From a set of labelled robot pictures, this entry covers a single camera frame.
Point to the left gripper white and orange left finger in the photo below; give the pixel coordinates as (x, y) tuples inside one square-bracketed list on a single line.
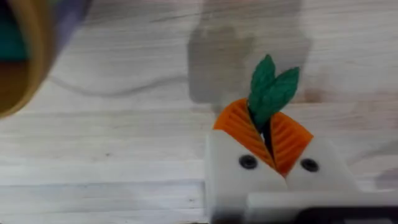
[(231, 168)]

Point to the left gripper white and orange right finger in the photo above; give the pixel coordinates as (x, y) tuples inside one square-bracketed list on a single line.
[(323, 174)]

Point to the green leafy toy vegetable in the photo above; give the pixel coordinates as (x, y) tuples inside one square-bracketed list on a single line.
[(270, 91)]

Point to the purple tub with toys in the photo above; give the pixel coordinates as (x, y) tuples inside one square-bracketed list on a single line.
[(23, 51)]

